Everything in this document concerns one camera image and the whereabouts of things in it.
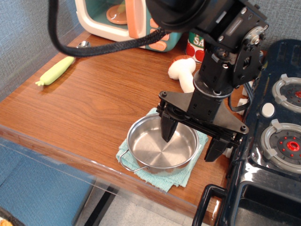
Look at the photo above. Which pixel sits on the teal folded cloth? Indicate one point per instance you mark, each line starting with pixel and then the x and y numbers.
pixel 164 183

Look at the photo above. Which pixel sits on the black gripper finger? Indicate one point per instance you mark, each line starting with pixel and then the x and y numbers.
pixel 216 147
pixel 168 126

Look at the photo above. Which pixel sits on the toy microwave teal and cream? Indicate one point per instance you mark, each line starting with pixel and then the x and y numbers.
pixel 116 20

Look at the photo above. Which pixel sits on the spoon with green handle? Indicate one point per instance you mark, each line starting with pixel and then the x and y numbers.
pixel 52 74

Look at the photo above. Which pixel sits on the orange object bottom left corner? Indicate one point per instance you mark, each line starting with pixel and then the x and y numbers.
pixel 7 219

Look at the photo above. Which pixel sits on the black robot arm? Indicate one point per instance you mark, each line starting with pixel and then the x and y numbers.
pixel 234 31

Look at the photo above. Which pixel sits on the tomato sauce can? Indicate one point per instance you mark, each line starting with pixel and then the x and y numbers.
pixel 195 47

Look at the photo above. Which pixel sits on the black toy stove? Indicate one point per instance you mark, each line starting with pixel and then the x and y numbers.
pixel 264 177

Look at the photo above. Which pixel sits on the plush mushroom toy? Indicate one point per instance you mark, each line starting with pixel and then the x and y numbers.
pixel 181 68

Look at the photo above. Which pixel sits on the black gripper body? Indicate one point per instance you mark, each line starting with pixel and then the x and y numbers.
pixel 204 110

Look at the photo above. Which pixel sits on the stainless steel pot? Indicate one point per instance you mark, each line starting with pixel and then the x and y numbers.
pixel 147 151

